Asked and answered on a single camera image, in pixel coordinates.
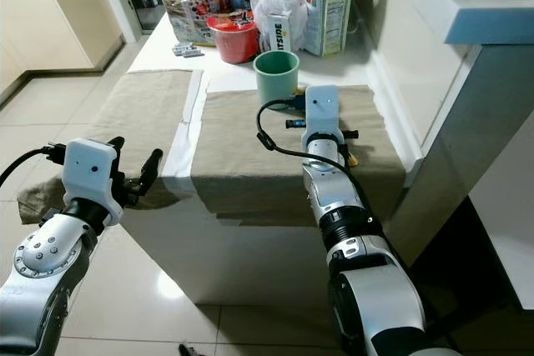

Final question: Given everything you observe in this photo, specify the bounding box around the beige cloth placemat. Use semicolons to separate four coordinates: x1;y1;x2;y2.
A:
17;70;195;224
189;85;409;229

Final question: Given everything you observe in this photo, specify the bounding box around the green cup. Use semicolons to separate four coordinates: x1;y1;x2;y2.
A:
253;50;301;111

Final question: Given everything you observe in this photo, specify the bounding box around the small white drink carton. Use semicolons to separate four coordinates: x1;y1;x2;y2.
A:
269;13;295;53

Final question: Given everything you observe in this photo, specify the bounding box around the red plastic bowl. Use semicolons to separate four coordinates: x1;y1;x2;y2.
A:
207;13;262;65

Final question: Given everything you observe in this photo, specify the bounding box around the small battery pack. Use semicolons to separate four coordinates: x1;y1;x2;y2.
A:
173;41;206;59

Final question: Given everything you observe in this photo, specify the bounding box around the white plastic bag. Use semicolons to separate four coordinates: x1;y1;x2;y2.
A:
250;0;311;53

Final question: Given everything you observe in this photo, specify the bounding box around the tall cream carton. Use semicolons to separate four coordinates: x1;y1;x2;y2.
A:
286;0;357;58

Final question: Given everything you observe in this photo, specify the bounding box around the cream kitchen cabinet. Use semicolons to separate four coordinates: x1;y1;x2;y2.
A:
0;0;128;100

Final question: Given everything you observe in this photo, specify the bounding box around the white counter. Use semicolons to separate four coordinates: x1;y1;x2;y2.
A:
354;0;534;311

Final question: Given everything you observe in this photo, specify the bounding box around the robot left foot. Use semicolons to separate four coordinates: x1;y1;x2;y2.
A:
176;341;209;356

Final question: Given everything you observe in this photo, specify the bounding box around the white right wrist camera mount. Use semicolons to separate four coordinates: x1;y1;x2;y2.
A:
303;85;345;153

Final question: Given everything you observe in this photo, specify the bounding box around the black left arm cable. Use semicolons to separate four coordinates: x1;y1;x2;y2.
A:
0;144;69;188

